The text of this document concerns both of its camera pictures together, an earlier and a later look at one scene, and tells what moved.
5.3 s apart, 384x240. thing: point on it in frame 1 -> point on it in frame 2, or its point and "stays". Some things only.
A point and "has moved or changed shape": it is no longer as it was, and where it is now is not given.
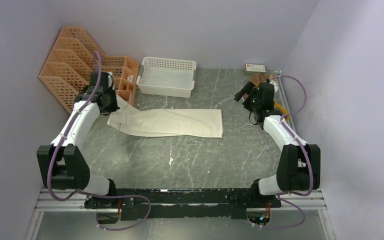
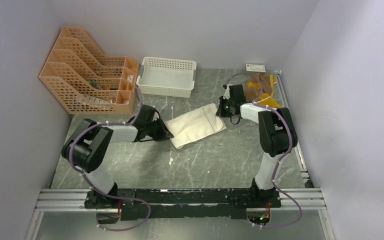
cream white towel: [189, 123] has moved or changed shape
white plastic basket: [167, 77] stays
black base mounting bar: [222, 203] stays
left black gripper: [115, 107] -> [164, 134]
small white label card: [255, 67] stays
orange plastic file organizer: [69, 70] stays
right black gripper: [250, 89] -> [220, 112]
